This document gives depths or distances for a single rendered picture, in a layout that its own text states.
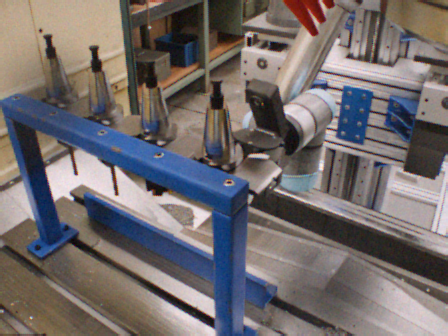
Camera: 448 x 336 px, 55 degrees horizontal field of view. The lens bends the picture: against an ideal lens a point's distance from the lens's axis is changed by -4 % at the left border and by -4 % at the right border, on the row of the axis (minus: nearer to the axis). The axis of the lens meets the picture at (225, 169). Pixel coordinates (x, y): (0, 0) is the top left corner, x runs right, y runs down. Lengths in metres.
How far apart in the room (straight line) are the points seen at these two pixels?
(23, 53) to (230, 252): 0.82
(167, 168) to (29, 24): 0.74
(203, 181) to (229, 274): 0.13
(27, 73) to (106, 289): 0.61
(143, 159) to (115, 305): 0.34
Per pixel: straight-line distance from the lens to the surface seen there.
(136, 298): 0.84
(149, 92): 0.61
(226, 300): 0.64
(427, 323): 1.11
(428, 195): 2.38
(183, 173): 0.55
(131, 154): 0.59
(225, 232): 0.55
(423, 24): 0.23
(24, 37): 1.21
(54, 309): 0.86
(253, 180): 0.55
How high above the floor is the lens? 1.53
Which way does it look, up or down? 34 degrees down
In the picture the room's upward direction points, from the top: straight up
